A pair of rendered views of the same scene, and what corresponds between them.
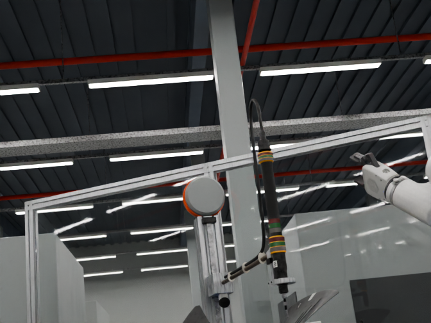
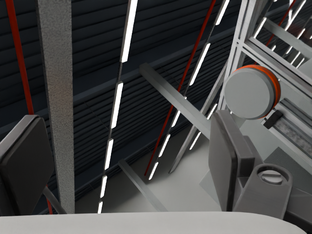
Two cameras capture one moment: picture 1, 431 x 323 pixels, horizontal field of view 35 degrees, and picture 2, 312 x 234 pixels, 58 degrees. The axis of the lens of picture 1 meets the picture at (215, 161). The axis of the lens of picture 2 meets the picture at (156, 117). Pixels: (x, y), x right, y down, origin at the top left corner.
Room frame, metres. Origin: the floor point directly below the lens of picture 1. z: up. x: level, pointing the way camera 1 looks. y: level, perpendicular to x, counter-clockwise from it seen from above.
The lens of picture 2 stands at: (1.89, -0.52, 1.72)
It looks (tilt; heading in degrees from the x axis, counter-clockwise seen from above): 21 degrees up; 60
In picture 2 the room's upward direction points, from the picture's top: 45 degrees counter-clockwise
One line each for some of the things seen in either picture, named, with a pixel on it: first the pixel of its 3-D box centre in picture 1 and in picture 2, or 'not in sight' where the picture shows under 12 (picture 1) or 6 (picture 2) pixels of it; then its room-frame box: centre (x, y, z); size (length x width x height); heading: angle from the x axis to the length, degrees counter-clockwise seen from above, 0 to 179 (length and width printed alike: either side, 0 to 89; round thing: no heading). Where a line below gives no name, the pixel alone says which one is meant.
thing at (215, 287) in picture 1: (219, 284); not in sight; (2.43, 0.03, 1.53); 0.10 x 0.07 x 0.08; 16
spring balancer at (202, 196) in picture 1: (203, 197); (251, 92); (2.52, 0.06, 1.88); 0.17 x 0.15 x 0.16; 71
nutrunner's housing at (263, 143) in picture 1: (272, 209); not in sight; (1.83, -0.14, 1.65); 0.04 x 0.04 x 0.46
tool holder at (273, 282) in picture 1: (278, 266); not in sight; (1.84, -0.14, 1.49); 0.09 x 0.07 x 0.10; 16
